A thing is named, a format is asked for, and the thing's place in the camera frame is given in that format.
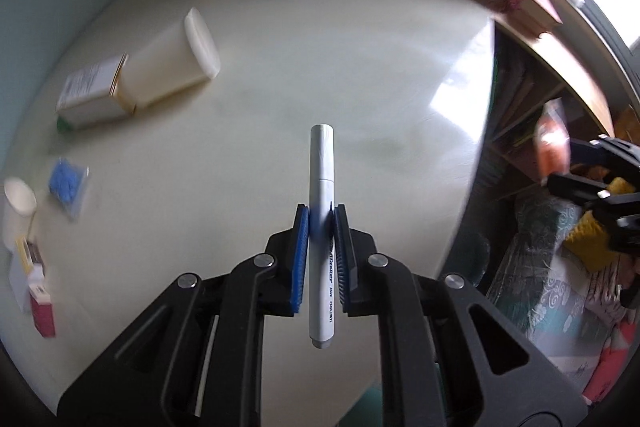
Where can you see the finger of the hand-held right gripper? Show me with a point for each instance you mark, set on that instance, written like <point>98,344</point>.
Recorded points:
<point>585,152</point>
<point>570,189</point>

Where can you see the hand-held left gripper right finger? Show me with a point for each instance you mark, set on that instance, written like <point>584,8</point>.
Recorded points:
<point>342,257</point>

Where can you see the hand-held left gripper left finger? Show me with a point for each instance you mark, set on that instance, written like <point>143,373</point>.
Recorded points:
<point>299,257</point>

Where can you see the orange snack packet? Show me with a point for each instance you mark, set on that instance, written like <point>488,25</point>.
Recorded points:
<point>552,142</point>

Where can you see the white marker pen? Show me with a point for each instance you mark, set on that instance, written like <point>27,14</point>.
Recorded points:
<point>320,167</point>

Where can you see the yellow cloth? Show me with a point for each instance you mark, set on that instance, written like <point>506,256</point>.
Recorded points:
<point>592,242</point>

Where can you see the wooden bookshelf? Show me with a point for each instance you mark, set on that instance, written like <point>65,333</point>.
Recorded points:
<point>560,77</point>

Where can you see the red cloth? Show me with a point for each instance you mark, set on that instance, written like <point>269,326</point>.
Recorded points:
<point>607,367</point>

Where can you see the red book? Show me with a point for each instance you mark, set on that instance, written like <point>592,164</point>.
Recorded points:
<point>532,4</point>

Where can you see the white plastic container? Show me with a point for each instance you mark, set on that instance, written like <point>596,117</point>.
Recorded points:
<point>165,67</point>

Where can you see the blue packet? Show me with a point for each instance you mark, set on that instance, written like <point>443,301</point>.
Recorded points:
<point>67,182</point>

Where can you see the small red box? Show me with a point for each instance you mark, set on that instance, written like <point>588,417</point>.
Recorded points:
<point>42,312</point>

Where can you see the white carton with gold edge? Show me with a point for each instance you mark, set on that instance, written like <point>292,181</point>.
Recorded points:
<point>90,92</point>

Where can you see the small white and yellow box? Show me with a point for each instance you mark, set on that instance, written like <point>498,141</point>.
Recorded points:
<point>20,277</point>

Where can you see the white paper cup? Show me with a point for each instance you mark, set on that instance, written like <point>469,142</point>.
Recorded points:
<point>20,207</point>

